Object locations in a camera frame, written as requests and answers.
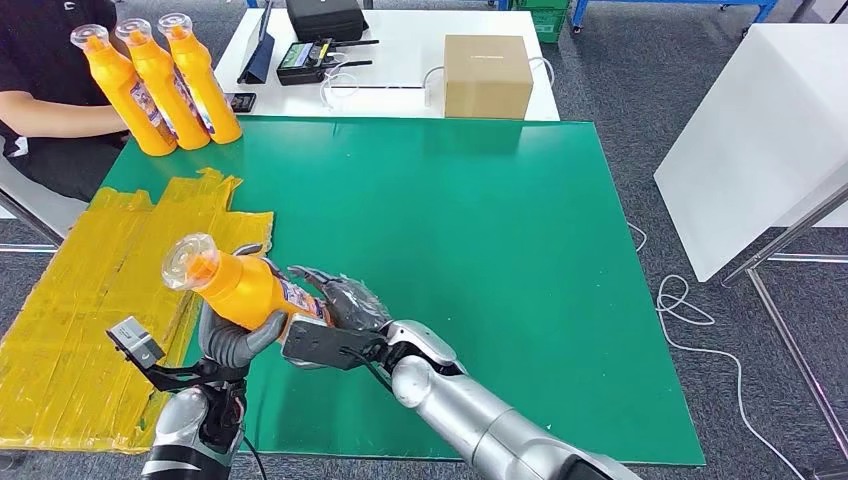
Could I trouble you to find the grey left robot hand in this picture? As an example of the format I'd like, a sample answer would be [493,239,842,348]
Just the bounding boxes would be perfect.
[200,243,289,369]

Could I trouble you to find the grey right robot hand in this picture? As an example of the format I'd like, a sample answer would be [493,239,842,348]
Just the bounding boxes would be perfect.
[290,268,392,329]

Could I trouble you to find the orange detergent bottle clear cap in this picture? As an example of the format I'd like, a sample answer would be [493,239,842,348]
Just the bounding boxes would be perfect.
[69,23,179,158]
[157,13,244,146]
[160,232,333,333]
[115,17,212,152]

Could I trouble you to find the green work table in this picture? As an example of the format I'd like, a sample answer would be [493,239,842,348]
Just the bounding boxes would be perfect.
[102,117,706,467]

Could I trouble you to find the yellow taped cardboard sheet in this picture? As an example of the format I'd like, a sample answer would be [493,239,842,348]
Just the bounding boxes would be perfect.
[0,167,275,455]

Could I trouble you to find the white chair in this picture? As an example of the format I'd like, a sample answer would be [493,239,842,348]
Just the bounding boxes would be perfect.
[0,155,91,253]

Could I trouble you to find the black remote controller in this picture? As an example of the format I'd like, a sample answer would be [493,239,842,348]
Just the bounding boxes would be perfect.
[275,38,380,87]

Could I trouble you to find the tablet in dark folio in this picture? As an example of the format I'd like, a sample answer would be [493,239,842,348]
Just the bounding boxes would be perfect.
[237,0,276,85]

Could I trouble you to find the brown cardboard box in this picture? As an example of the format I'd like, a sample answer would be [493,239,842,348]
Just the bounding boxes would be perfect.
[443,34,535,121]

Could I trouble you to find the black carry bag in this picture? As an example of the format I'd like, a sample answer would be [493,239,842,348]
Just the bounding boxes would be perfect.
[284,0,370,44]

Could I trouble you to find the green plastic crate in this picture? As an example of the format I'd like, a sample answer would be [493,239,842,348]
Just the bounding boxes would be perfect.
[513,0,571,44]

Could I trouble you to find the person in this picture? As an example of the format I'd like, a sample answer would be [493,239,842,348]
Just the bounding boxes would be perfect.
[0,0,134,203]

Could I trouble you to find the white side table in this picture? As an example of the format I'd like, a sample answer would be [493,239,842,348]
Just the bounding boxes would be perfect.
[653,23,848,458]

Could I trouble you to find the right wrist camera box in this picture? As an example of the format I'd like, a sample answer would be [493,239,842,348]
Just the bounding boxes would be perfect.
[281,314,389,372]

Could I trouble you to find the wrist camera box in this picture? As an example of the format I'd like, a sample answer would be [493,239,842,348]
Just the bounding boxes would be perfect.
[281,314,389,372]
[105,315,250,393]

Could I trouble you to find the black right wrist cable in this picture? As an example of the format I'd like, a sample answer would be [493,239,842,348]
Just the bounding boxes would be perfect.
[339,345,399,397]

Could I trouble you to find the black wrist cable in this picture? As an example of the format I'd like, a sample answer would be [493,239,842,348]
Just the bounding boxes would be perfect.
[339,345,399,397]
[241,433,270,480]

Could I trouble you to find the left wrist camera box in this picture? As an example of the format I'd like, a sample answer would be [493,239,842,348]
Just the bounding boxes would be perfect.
[105,315,250,393]

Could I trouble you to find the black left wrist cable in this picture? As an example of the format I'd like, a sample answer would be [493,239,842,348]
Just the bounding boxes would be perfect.
[241,433,270,480]

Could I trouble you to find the blue metal rack frame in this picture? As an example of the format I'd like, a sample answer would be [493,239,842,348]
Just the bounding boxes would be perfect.
[569,0,776,33]

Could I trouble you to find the white floor cable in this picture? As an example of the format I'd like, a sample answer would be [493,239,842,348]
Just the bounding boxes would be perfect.
[625,221,806,480]

